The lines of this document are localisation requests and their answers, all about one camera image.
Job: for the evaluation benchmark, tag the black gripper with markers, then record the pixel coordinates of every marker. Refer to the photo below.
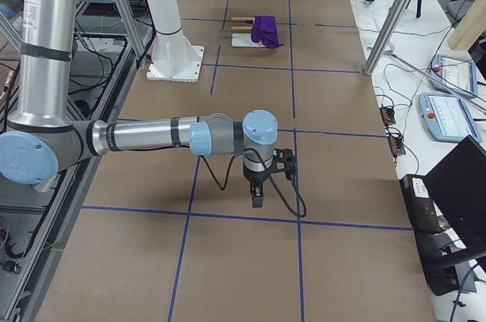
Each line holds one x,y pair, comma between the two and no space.
254,178

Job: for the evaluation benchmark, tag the purple towel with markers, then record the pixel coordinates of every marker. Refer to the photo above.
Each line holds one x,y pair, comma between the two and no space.
264,31

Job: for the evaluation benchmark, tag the wooden rack dowel far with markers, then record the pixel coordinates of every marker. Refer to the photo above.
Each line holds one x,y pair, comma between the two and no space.
243,19

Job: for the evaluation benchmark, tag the wooden rack dowel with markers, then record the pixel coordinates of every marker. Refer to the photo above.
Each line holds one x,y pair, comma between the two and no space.
241,29
243,19

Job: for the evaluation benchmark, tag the wooden rack dowel near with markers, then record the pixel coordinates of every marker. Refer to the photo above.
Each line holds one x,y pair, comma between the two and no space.
241,29

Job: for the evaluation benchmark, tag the white towel rack base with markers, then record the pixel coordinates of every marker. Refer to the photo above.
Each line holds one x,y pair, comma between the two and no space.
243,40

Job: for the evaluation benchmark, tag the metal reacher grabber stick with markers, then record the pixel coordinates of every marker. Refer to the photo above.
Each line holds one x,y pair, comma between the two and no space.
434,80

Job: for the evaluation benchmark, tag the orange connector box near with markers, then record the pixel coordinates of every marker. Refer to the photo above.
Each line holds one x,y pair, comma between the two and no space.
397,147

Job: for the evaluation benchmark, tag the orange connector box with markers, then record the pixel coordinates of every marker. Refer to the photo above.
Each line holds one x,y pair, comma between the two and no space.
397,147
388,115

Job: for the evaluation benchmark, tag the orange connector box far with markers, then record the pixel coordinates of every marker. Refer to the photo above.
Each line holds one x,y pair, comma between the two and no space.
388,115

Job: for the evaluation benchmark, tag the black monitor stand box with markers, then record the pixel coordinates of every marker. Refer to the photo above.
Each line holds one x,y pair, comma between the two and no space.
444,264

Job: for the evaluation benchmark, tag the black monitor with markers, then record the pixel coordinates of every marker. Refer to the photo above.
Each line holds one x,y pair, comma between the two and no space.
457,186

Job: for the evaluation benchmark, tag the teach pendant near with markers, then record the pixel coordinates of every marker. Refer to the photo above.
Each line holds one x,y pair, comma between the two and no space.
447,118

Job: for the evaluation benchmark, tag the teach pendant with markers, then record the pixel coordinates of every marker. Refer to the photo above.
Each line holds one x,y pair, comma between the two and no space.
447,118
459,74

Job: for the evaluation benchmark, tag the teach pendant far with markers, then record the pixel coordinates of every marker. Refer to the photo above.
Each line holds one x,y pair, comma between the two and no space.
459,74

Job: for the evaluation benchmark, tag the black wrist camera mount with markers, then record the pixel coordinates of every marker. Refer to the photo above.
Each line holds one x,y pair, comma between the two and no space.
284,161

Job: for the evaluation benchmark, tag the white camera mast pedestal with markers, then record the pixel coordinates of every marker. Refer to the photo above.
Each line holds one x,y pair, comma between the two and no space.
173,57

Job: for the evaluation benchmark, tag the aluminium frame post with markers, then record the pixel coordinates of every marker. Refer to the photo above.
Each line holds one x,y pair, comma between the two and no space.
384,36

